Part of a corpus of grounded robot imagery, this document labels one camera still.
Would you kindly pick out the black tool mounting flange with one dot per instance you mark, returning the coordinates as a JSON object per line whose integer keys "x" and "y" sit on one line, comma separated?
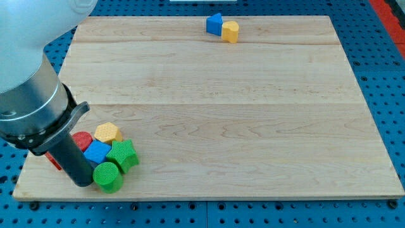
{"x": 41, "y": 142}

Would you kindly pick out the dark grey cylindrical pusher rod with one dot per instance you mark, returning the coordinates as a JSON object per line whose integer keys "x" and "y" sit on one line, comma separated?
{"x": 72, "y": 161}

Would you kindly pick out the green star block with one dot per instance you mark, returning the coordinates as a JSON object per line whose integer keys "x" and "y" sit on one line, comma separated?
{"x": 123, "y": 155}

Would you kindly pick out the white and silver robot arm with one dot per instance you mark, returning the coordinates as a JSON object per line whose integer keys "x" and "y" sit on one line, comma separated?
{"x": 38, "y": 111}

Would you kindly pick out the red block behind rod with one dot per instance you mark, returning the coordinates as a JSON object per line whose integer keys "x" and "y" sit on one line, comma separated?
{"x": 53, "y": 161}

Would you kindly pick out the red round block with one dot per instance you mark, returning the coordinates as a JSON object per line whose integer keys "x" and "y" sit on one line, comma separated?
{"x": 82, "y": 140}

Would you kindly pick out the blue cube block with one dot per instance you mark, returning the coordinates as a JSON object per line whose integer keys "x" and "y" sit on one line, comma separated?
{"x": 97, "y": 151}

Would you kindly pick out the green cylinder block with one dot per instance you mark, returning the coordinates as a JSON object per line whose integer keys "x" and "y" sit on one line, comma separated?
{"x": 108, "y": 177}

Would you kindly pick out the yellow hexagon block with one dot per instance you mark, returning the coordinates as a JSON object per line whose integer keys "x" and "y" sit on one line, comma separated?
{"x": 107, "y": 133}

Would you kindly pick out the blue triangle block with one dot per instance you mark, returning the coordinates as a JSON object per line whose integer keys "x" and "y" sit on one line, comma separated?
{"x": 214, "y": 24}

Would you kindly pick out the yellow heart block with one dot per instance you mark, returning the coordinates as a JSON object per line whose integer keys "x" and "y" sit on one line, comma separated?
{"x": 230, "y": 31}

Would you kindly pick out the light wooden board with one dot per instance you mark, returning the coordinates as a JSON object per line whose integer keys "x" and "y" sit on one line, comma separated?
{"x": 279, "y": 115}

